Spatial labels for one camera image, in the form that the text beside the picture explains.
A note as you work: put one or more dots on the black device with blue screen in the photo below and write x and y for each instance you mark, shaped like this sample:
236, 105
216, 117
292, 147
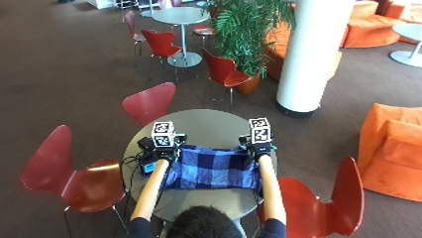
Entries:
148, 165

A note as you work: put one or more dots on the white marker cube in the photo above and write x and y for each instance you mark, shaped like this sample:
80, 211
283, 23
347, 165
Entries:
163, 134
260, 131

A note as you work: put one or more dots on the green potted palm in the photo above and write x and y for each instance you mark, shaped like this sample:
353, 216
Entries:
247, 33

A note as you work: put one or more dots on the the person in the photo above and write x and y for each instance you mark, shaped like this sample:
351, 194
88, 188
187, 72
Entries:
207, 223

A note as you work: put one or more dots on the person's left hand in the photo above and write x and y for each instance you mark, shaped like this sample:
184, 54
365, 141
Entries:
164, 152

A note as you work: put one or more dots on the red wooden chair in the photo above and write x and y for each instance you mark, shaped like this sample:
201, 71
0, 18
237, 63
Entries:
161, 44
203, 31
75, 178
150, 102
325, 205
134, 28
224, 72

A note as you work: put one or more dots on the white round column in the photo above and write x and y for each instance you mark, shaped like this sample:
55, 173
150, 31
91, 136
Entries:
312, 56

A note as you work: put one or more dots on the orange armchair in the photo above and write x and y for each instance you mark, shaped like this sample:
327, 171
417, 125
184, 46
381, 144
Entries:
392, 152

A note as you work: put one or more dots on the person's right hand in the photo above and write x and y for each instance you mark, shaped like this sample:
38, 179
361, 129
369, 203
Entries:
260, 150

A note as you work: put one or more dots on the orange curved sofa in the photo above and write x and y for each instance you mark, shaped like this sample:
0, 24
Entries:
373, 26

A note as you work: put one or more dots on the orange plant pot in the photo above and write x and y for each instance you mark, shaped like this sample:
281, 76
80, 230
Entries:
247, 84

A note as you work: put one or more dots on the blue checked cloth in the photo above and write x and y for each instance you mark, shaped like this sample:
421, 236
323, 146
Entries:
211, 167

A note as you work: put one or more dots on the round grey pedestal table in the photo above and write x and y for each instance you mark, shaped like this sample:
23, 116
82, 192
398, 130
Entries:
150, 11
409, 43
181, 20

